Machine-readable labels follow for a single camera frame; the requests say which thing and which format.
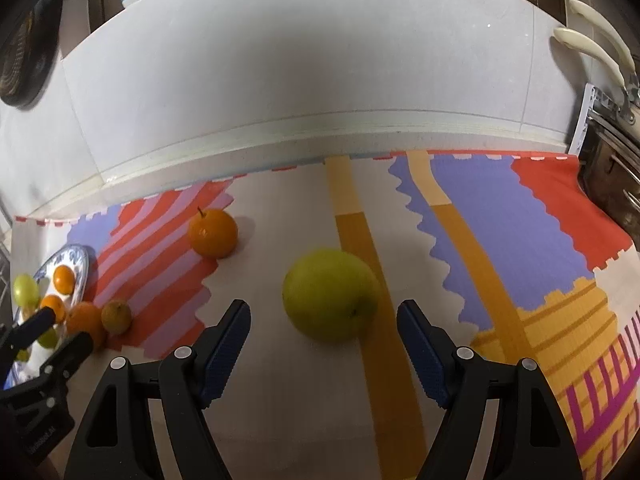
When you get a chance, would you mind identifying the green tomato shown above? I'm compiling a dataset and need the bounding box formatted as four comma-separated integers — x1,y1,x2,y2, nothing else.
37,327,60,350

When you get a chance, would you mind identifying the orange with stem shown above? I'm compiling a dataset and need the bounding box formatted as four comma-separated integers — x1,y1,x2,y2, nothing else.
188,208,239,259

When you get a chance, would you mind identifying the large green apple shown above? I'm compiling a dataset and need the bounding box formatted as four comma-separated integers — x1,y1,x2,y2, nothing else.
13,273,40,308

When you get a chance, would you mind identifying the metal mesh strainer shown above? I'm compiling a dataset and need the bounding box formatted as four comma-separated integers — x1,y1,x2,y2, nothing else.
1,10,35,99

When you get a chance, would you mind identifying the orange tangerine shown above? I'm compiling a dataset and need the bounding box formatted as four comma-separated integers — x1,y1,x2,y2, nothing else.
53,264,76,296
40,295,66,324

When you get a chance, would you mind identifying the small brownish pear fruit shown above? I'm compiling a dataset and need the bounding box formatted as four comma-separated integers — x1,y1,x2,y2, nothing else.
101,299,132,336

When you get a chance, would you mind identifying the cream knife handle upper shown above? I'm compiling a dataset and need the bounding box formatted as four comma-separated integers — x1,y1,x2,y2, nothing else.
568,0,636,74

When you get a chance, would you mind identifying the white knife block holder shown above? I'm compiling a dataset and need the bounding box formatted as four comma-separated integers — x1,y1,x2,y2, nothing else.
567,75,639,155

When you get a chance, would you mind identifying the black hanging pan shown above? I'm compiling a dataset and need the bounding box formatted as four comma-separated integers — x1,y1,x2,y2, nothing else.
1,0,63,108

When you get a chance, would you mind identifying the yellow-green apple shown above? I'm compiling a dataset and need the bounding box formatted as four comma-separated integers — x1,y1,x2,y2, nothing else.
282,248,381,344

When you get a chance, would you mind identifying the blue white porcelain plate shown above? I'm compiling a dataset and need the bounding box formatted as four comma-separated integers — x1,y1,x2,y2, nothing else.
4,244,90,389

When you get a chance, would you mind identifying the small green fruit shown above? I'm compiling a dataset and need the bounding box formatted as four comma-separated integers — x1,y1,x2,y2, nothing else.
15,349,30,363

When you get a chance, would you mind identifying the cream knife handle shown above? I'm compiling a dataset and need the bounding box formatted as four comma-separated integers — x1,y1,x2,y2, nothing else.
568,0,636,74
552,27,626,88

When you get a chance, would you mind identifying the cream knife handle lower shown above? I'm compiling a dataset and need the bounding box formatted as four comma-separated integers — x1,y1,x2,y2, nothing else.
552,27,626,88

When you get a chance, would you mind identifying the stainless steel pot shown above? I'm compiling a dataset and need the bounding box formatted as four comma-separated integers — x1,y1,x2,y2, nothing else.
579,113,639,247

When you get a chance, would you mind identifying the colourful patterned table mat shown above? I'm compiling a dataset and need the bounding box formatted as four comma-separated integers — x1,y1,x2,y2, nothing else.
11,152,639,479

